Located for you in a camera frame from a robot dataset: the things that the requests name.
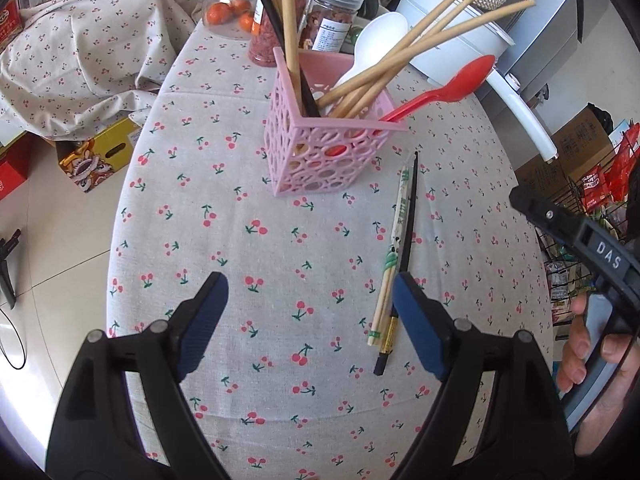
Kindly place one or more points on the red plastic spoon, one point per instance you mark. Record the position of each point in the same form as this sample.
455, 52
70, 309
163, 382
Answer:
465, 77

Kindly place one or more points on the draped cherry print cloth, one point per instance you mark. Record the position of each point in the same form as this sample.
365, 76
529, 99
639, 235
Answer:
90, 50

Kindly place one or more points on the yellow printed carton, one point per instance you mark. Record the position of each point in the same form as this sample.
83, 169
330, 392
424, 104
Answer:
107, 145

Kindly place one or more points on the silver refrigerator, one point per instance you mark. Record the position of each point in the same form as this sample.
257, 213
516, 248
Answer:
545, 35

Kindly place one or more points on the red snack packet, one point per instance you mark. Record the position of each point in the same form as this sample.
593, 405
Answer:
592, 187
625, 160

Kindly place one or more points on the black chopstick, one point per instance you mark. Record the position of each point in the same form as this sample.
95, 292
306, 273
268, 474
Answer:
410, 220
272, 15

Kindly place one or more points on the person's right hand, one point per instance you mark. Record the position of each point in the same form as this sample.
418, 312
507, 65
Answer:
572, 350

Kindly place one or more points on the long wooden chopstick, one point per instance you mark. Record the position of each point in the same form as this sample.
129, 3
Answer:
289, 20

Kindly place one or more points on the white plastic spoon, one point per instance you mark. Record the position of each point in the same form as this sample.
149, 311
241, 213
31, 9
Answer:
380, 35

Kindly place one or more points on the labelled jar of dried fruit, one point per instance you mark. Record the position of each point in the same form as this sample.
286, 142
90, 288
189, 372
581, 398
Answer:
330, 20

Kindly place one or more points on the pink perforated utensil holder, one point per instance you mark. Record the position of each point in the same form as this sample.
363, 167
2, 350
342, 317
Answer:
320, 160

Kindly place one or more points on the red box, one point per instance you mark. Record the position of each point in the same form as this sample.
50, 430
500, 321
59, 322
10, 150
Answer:
10, 180

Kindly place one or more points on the paper-wrapped disposable chopsticks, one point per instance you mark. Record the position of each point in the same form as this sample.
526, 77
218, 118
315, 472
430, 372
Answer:
395, 240

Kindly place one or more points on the brown cardboard box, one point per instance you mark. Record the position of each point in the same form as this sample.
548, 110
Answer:
580, 135
540, 175

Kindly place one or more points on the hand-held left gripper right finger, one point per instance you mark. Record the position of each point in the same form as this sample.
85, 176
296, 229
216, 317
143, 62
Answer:
417, 325

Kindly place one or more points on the black bag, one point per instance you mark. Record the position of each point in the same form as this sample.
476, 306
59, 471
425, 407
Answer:
600, 117

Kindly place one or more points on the cherry print tablecloth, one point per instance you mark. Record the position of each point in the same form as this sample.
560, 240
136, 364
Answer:
300, 260

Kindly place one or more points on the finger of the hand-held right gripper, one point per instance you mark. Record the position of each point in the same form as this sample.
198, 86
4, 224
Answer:
545, 212

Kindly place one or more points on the jar of red flakes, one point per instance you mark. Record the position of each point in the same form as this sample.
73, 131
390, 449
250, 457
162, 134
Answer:
260, 45

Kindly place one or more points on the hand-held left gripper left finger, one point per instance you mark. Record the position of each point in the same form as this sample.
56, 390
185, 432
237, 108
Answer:
200, 325

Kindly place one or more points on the black floor stand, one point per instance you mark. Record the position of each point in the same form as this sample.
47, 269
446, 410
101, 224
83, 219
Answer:
7, 270

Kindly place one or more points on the thin bamboo chopstick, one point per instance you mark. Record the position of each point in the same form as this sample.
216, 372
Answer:
440, 12
450, 19

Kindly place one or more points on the white electric cooking pot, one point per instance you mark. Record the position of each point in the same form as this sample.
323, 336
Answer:
450, 55

